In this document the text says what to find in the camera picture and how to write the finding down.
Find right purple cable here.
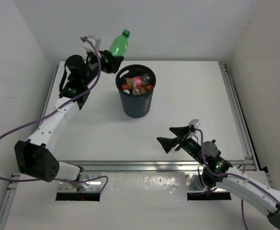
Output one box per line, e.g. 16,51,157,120
194,128,280,230

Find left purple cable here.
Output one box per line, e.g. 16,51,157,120
0,36,109,201

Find purple cable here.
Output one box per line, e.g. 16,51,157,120
194,128,280,230
0,36,109,201

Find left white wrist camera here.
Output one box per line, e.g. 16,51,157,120
80,35,101,52

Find orange bottle barcode label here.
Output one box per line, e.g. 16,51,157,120
132,87,146,95

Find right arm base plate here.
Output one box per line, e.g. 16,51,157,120
185,172,231,201

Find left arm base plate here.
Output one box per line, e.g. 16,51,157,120
56,174,101,202

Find black plastic waste bin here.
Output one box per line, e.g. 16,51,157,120
115,64,156,118

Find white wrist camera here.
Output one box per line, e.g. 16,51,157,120
80,35,101,52
188,119,200,132

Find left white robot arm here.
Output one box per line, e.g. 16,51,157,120
14,50,124,182

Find clear bottle red label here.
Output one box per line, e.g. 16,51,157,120
146,85,153,91
131,74,153,89

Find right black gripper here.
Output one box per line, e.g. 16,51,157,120
157,126,204,165

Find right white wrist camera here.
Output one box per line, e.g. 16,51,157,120
188,119,200,132

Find green plastic bottle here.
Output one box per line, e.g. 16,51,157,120
109,29,130,57

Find aluminium frame rail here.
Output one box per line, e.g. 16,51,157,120
0,61,267,230

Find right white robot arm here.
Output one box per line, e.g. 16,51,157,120
157,125,280,230

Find orange bottle brown cap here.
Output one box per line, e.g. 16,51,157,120
121,78,134,91

